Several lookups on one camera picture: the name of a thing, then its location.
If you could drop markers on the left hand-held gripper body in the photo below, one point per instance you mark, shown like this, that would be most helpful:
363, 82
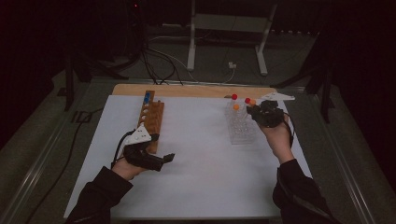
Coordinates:
140, 135

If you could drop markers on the white metal stand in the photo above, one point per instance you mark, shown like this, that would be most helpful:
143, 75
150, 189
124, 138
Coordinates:
191, 46

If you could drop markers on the clear plastic test tube rack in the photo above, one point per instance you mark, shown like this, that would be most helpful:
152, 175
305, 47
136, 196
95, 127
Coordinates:
241, 130

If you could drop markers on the white plug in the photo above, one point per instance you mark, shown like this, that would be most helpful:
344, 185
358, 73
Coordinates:
232, 65

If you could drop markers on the orange cap test tube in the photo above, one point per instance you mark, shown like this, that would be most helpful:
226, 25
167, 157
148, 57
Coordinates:
252, 101
236, 106

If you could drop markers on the dark equipment with red light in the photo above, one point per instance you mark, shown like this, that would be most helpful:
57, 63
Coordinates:
135, 18

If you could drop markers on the red cap test tube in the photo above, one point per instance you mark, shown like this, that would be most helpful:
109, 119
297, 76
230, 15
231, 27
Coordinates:
234, 96
247, 100

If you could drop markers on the wooden test tube rack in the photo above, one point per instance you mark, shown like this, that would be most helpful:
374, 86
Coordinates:
154, 118

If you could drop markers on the power strip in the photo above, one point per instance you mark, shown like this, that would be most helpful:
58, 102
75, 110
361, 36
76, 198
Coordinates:
294, 31

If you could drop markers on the white table mat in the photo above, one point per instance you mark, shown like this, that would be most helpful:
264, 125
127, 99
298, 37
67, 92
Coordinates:
205, 118

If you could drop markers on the black floor bracket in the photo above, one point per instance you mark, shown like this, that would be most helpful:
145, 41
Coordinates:
81, 116

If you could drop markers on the person's right hand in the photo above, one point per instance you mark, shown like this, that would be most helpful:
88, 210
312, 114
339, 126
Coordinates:
280, 140

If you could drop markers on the blue cap test tube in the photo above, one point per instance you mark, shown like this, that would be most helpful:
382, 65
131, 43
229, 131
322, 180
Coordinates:
147, 95
146, 100

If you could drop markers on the person's left hand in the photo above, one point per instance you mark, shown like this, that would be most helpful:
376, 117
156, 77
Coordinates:
127, 169

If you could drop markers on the black tripod stand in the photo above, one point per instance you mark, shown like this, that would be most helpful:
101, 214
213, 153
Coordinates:
69, 84
325, 93

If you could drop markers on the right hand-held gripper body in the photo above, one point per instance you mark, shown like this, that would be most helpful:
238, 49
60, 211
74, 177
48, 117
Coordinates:
269, 115

